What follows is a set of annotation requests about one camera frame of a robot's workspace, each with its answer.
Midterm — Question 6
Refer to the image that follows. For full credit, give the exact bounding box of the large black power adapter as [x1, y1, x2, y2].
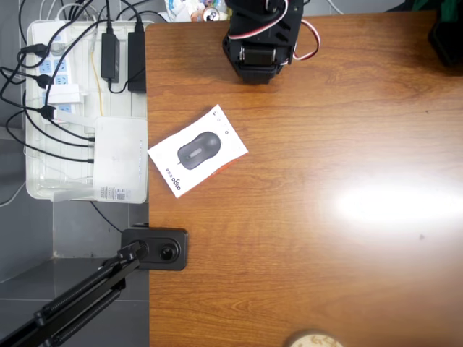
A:
[127, 31, 148, 93]

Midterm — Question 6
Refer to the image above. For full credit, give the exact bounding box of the thin yellow cable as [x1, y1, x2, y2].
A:
[89, 30, 105, 117]

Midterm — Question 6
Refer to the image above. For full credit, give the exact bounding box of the black adapter cable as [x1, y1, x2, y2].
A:
[104, 0, 114, 35]
[106, 80, 130, 95]
[119, 0, 145, 33]

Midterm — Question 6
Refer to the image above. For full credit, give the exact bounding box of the white plastic tray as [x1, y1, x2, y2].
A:
[25, 20, 150, 202]

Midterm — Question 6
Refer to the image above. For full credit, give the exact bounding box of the white charger plug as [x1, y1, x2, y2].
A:
[48, 83, 82, 106]

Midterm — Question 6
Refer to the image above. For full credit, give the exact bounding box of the drink can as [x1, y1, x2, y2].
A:
[201, 6, 221, 23]

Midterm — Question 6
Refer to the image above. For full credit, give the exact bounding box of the round wooden coaster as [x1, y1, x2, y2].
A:
[287, 328, 344, 347]

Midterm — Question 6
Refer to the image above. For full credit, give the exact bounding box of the white router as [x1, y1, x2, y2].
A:
[92, 115, 150, 205]

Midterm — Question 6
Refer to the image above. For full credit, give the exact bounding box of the slim black power adapter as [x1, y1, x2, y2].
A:
[100, 32, 122, 82]

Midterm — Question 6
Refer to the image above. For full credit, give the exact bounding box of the white power strip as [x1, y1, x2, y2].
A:
[30, 22, 82, 126]

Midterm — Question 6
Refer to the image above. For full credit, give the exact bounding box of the printed plastic bag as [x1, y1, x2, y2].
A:
[164, 0, 229, 23]

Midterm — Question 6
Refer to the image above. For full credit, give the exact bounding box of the black floor cable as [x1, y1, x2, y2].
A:
[89, 200, 124, 233]

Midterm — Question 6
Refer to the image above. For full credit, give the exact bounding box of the black stand clamp base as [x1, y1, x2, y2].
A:
[120, 224, 190, 272]

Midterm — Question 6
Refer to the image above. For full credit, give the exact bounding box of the white router antenna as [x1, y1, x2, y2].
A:
[52, 190, 95, 202]
[54, 109, 98, 128]

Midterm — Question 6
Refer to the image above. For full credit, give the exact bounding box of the white orange mouse box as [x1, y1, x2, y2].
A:
[146, 104, 250, 199]

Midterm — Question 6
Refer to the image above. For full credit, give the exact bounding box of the green fabric item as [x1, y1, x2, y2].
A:
[412, 0, 448, 12]

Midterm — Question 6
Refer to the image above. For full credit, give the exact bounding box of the black router cable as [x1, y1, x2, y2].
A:
[50, 117, 97, 142]
[5, 110, 95, 163]
[21, 108, 97, 148]

